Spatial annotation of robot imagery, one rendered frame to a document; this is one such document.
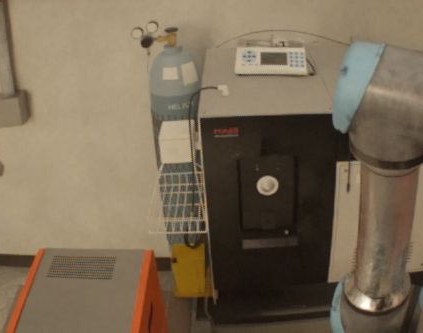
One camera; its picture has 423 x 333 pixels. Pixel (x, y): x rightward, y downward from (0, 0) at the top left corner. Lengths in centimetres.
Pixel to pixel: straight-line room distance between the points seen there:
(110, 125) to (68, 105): 26
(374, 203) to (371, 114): 15
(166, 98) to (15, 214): 139
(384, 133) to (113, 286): 101
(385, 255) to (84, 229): 264
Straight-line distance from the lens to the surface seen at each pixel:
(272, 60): 190
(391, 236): 75
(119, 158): 298
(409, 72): 61
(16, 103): 286
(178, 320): 196
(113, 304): 143
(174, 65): 238
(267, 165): 167
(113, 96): 284
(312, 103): 166
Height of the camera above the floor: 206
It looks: 28 degrees down
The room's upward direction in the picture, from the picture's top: 4 degrees counter-clockwise
